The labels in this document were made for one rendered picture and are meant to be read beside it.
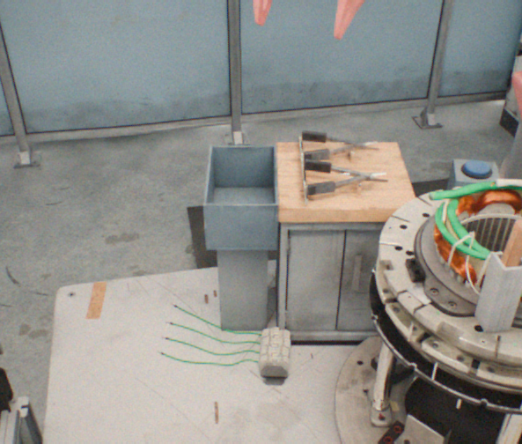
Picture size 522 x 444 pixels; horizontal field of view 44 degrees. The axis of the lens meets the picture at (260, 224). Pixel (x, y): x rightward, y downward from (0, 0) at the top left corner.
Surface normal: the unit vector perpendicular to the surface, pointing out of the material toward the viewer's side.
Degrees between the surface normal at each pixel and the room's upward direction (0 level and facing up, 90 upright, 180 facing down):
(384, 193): 0
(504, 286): 90
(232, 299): 90
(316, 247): 90
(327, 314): 90
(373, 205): 0
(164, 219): 0
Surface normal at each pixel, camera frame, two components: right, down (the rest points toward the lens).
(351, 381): 0.00, -0.80
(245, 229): 0.00, 0.60
